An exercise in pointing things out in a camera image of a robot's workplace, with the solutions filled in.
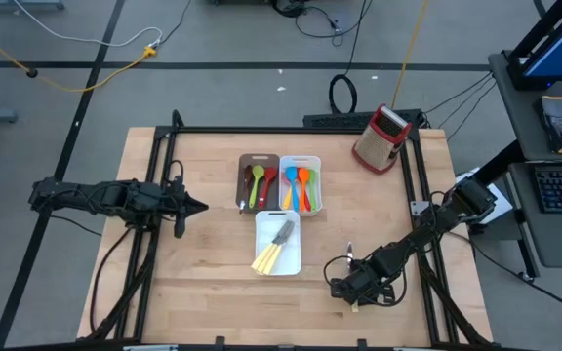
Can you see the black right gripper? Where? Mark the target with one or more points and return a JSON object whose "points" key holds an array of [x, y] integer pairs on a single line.
{"points": [[364, 287]]}

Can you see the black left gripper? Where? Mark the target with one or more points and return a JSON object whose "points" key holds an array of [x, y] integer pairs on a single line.
{"points": [[179, 205]]}

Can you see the green silicone spoon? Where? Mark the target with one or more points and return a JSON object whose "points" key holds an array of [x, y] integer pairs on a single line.
{"points": [[258, 171]]}

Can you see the red silicone spoon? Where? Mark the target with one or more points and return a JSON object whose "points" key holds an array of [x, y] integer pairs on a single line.
{"points": [[270, 174]]}

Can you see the red silicone spatula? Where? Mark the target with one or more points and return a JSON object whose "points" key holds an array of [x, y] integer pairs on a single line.
{"points": [[309, 201]]}

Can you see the blue silicone spatula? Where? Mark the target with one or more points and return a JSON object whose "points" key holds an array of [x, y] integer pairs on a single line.
{"points": [[292, 174]]}

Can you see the orange silicone spatula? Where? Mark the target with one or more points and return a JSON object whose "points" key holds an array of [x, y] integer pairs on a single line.
{"points": [[304, 175]]}

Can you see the green silicone spatula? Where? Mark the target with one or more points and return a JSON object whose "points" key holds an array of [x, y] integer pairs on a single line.
{"points": [[313, 178]]}

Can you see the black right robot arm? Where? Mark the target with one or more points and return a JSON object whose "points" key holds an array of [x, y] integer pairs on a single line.
{"points": [[432, 229]]}

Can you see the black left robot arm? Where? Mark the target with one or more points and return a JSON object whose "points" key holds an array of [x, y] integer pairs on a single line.
{"points": [[105, 197]]}

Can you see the black table clamp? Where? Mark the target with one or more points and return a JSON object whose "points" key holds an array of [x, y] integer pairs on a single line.
{"points": [[220, 342], [361, 343]]}

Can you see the white opaque plastic bin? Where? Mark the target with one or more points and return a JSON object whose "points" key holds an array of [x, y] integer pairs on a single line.
{"points": [[266, 229]]}

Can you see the white translucent plastic bin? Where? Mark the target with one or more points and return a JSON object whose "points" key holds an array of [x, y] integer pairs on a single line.
{"points": [[286, 162]]}

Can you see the red steel box grater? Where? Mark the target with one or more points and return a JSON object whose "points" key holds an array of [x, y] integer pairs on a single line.
{"points": [[376, 146]]}

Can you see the white paper sheet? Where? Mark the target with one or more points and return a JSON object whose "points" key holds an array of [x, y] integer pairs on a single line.
{"points": [[504, 207]]}

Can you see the black power strip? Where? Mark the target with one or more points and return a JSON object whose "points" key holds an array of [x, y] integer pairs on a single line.
{"points": [[339, 120]]}

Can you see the grey computer desk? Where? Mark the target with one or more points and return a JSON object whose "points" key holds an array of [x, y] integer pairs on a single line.
{"points": [[520, 122]]}

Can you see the grey black work gloves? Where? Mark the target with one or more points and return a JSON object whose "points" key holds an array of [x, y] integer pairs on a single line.
{"points": [[556, 122]]}

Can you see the black aluminium table frame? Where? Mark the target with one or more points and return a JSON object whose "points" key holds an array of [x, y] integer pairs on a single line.
{"points": [[281, 129]]}

